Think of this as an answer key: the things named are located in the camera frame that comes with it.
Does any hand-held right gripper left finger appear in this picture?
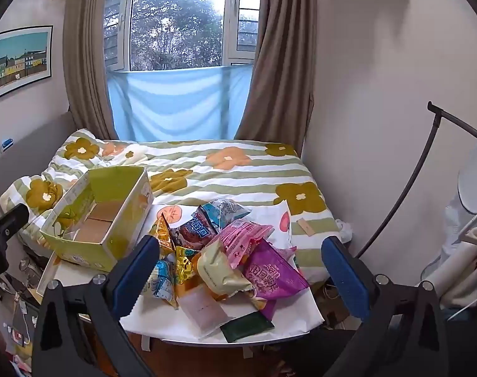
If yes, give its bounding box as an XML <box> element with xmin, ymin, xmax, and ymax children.
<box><xmin>32</xmin><ymin>235</ymin><xmax>161</xmax><ymax>377</ymax></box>

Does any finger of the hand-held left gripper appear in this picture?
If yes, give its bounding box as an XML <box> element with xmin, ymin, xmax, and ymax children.
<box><xmin>0</xmin><ymin>203</ymin><xmax>30</xmax><ymax>244</ymax></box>

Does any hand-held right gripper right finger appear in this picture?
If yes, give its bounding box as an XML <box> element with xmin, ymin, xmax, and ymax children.
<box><xmin>321</xmin><ymin>236</ymin><xmax>450</xmax><ymax>377</ymax></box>

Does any green cardboard box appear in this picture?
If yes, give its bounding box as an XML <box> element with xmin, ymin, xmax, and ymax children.
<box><xmin>39</xmin><ymin>166</ymin><xmax>153</xmax><ymax>272</ymax></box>

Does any translucent white snack packet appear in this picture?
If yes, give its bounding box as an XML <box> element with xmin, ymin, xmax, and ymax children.
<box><xmin>177</xmin><ymin>285</ymin><xmax>239</xmax><ymax>340</ymax></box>

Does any purple snack packet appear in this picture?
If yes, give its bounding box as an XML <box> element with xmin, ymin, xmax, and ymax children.
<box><xmin>242</xmin><ymin>239</ymin><xmax>310</xmax><ymax>301</ymax></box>

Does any dark green snack packet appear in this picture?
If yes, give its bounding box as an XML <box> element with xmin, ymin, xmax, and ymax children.
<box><xmin>220</xmin><ymin>311</ymin><xmax>275</xmax><ymax>343</ymax></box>

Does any white and blue snack packet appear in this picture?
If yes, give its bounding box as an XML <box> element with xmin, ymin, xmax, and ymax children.
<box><xmin>142</xmin><ymin>259</ymin><xmax>178</xmax><ymax>307</ymax></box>

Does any gold snack packet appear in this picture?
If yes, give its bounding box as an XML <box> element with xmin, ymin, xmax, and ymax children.
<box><xmin>175</xmin><ymin>245</ymin><xmax>203</xmax><ymax>285</ymax></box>

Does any orange snack packet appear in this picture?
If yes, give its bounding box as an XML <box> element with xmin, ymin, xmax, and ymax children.
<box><xmin>150</xmin><ymin>212</ymin><xmax>177</xmax><ymax>256</ymax></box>

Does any blue and red snack packet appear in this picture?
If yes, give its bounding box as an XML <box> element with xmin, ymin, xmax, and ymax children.
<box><xmin>171</xmin><ymin>208</ymin><xmax>219</xmax><ymax>250</ymax></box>

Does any white fruit-print tablecloth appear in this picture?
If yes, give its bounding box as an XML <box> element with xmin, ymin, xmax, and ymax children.
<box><xmin>38</xmin><ymin>200</ymin><xmax>325</xmax><ymax>342</ymax></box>

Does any white round table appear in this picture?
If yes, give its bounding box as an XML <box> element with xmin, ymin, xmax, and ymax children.
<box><xmin>121</xmin><ymin>320</ymin><xmax>323</xmax><ymax>360</ymax></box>

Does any grey headboard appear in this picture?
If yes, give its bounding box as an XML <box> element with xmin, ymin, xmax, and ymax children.
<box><xmin>0</xmin><ymin>112</ymin><xmax>82</xmax><ymax>205</ymax></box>

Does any cream snack packet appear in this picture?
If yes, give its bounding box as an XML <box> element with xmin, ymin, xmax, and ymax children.
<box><xmin>197</xmin><ymin>239</ymin><xmax>255</xmax><ymax>297</ymax></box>

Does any light blue snack packet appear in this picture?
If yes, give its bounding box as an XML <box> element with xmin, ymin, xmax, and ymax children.
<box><xmin>201</xmin><ymin>198</ymin><xmax>252</xmax><ymax>230</ymax></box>

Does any pink snack packet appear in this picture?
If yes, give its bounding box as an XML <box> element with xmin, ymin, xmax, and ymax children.
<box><xmin>220</xmin><ymin>220</ymin><xmax>275</xmax><ymax>270</ymax></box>

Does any white garment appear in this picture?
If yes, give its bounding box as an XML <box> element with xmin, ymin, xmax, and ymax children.
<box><xmin>421</xmin><ymin>204</ymin><xmax>477</xmax><ymax>307</ymax></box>

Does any black curved pole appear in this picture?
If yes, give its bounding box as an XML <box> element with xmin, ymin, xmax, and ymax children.
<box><xmin>356</xmin><ymin>101</ymin><xmax>477</xmax><ymax>258</ymax></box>

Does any floral striped blanket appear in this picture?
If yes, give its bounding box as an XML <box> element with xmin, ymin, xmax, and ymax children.
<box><xmin>0</xmin><ymin>128</ymin><xmax>343</xmax><ymax>283</ymax></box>

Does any white round fan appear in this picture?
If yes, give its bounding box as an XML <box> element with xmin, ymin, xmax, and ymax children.
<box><xmin>458</xmin><ymin>135</ymin><xmax>477</xmax><ymax>221</ymax></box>

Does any brown curtain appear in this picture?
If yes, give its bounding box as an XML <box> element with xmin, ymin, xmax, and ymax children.
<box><xmin>62</xmin><ymin>0</ymin><xmax>117</xmax><ymax>140</ymax></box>
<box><xmin>235</xmin><ymin>0</ymin><xmax>318</xmax><ymax>158</ymax></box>

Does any light blue window cloth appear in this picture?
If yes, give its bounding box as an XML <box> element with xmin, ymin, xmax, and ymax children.
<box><xmin>106</xmin><ymin>64</ymin><xmax>252</xmax><ymax>142</ymax></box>

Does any window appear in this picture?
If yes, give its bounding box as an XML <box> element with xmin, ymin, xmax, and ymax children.
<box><xmin>104</xmin><ymin>0</ymin><xmax>263</xmax><ymax>73</ymax></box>

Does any wall poster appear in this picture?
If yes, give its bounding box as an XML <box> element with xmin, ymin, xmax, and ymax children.
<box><xmin>0</xmin><ymin>25</ymin><xmax>54</xmax><ymax>105</ymax></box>

